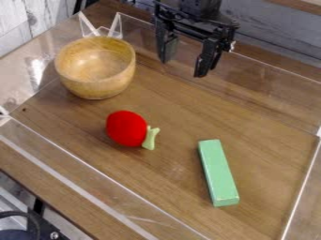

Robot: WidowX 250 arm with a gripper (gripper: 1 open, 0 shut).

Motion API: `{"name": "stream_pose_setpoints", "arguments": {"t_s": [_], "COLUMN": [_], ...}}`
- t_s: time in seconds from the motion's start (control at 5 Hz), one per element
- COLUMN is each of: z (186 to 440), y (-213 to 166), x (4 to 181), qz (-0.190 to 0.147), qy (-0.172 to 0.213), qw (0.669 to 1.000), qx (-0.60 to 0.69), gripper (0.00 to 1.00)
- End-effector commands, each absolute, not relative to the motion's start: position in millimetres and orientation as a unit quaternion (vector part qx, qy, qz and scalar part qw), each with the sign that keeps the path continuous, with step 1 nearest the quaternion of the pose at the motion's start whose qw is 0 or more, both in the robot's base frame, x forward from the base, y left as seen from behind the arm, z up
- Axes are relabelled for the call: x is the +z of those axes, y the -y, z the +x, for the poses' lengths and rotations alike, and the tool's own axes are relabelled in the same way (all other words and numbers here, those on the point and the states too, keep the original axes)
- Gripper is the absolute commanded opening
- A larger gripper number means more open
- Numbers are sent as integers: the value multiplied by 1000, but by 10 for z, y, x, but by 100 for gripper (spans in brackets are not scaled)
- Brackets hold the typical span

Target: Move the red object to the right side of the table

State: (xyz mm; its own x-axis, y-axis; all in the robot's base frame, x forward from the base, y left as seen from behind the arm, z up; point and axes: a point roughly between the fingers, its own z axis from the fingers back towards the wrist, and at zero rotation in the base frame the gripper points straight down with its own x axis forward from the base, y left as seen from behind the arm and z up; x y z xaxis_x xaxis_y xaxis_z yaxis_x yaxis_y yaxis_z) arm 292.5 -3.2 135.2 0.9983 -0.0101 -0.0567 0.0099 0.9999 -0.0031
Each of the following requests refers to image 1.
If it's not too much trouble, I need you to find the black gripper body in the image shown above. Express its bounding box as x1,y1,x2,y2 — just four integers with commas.
154,0,240,41

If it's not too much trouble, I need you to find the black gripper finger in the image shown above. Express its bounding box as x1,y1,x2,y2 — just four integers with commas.
194,38,222,78
155,19,178,64

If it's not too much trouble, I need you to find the red plush strawberry toy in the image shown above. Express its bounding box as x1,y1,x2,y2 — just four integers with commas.
106,111,161,150

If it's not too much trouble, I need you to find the wooden bowl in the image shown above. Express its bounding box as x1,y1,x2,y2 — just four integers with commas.
54,37,137,99

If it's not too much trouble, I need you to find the clear acrylic tray barrier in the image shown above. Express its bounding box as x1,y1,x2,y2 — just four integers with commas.
0,14,321,240

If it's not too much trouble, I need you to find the green rectangular block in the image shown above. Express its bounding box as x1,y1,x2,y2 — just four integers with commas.
198,140,240,207

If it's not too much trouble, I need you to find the black metal bracket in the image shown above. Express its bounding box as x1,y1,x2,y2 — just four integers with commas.
28,209,70,240

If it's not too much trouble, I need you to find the black cable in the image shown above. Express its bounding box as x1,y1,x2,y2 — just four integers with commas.
0,210,43,240

